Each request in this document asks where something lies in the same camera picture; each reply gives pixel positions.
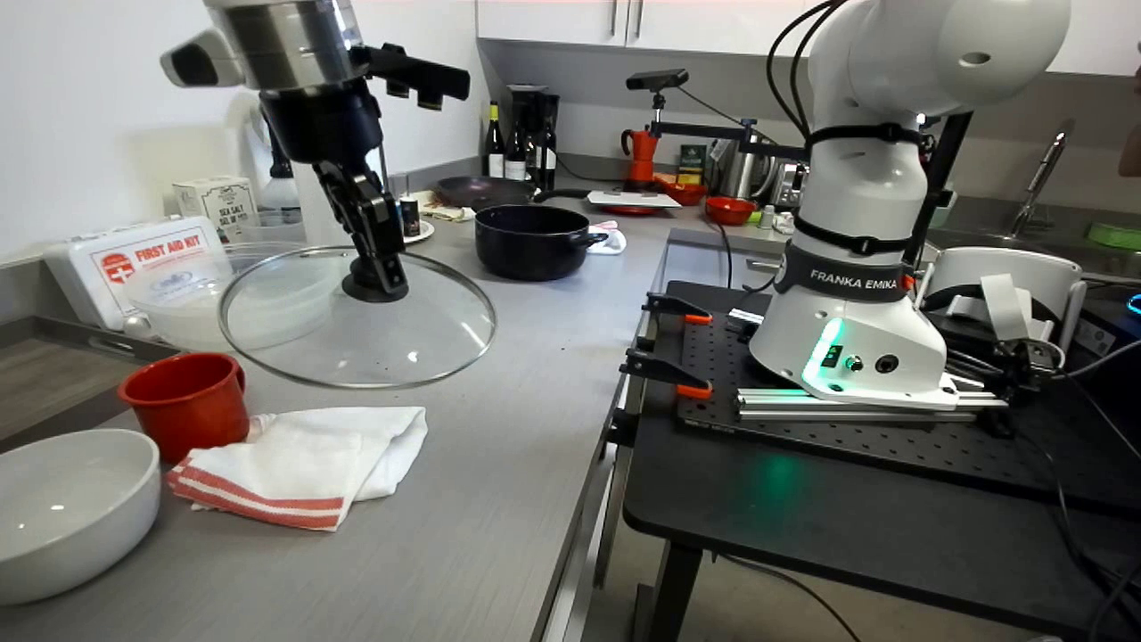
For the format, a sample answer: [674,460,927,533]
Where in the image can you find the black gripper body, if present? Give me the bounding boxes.
[259,83,390,175]

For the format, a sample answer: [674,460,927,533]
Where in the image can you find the glass lid with black knob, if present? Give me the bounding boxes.
[219,244,501,394]

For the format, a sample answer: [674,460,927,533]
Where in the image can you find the black cooking pot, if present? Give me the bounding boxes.
[476,205,612,287]

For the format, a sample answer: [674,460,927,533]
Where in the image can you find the white paper towel roll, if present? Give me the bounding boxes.
[283,113,401,262]

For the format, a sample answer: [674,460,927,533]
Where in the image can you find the dark round pan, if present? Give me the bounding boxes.
[433,175,539,213]

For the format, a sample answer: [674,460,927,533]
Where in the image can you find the spray bottle with black trigger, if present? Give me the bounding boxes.
[252,100,310,245]

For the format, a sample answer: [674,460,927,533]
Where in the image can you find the dark glass bottle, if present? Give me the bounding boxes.
[483,104,509,187]

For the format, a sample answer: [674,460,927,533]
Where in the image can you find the white patterned box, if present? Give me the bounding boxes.
[167,175,259,245]

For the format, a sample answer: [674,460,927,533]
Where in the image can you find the black coffee machine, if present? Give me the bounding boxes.
[507,83,565,196]

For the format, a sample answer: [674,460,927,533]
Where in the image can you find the clear round plastic container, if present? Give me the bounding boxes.
[119,244,351,357]

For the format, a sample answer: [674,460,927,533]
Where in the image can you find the white first aid kit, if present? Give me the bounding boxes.
[43,213,238,332]

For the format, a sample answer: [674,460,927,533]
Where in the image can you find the white flat dish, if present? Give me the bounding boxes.
[586,187,686,220]

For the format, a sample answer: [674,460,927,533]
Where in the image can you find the red cup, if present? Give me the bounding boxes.
[114,351,252,469]

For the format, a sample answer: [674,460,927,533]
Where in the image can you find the red pitcher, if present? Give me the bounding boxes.
[616,124,665,194]

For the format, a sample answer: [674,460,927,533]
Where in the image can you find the red bowl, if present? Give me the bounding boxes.
[704,194,758,227]
[660,175,711,207]

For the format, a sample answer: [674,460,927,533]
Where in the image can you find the black clamp with orange tip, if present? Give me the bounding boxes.
[638,290,720,332]
[616,351,720,408]

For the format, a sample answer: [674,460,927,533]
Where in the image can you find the green box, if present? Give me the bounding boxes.
[674,141,713,181]

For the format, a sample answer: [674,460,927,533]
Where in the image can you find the steel kettle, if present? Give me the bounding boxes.
[711,130,785,207]

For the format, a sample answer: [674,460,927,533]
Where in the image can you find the white bowl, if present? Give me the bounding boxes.
[0,423,165,611]

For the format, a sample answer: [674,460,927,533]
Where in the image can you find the black perforated robot table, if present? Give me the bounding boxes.
[621,280,1141,642]

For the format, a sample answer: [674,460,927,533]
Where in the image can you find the white VR headset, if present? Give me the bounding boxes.
[919,244,1090,364]

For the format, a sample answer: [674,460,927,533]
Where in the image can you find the steel faucet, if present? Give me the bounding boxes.
[1013,117,1076,237]

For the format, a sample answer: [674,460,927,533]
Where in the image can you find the green sponge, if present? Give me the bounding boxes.
[1084,220,1141,255]

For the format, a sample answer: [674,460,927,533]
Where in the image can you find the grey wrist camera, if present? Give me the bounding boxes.
[158,29,249,94]

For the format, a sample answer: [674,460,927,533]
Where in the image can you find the black stereo camera bar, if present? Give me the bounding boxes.
[623,64,691,98]

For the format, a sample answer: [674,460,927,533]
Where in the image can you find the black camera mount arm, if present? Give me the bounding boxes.
[646,85,814,152]

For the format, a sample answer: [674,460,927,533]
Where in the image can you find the white wall cabinet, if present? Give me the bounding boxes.
[476,0,1141,80]

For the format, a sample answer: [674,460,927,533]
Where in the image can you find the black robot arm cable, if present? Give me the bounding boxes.
[764,0,864,137]

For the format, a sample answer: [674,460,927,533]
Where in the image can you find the aluminium rail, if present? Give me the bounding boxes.
[735,383,1013,423]

